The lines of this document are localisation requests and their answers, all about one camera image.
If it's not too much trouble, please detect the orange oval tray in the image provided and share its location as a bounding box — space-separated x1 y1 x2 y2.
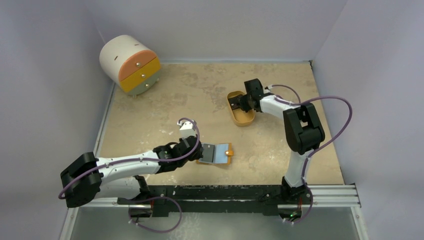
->
226 90 256 127

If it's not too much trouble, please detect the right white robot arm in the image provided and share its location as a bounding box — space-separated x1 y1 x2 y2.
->
227 78 325 204

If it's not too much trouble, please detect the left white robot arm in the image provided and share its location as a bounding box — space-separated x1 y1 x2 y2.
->
58 136 203 208

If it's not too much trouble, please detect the black card stack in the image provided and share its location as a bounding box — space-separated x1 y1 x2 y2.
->
228 96 241 111

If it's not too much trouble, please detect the white round mini drawer chest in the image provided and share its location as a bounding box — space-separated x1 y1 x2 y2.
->
99 35 162 96

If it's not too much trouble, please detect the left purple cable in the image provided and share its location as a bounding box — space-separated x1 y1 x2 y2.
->
58 117 201 200

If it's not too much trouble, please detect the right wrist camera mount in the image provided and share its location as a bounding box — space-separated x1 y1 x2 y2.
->
263 85 274 96

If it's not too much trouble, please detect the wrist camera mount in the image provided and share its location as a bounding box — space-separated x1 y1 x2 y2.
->
263 85 274 96
177 119 197 139

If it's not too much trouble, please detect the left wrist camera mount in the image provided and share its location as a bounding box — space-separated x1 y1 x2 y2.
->
177 119 197 139

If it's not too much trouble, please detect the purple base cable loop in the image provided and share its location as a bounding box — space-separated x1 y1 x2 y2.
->
127 195 183 234

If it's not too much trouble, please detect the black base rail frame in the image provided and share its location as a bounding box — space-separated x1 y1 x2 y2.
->
81 176 360 222

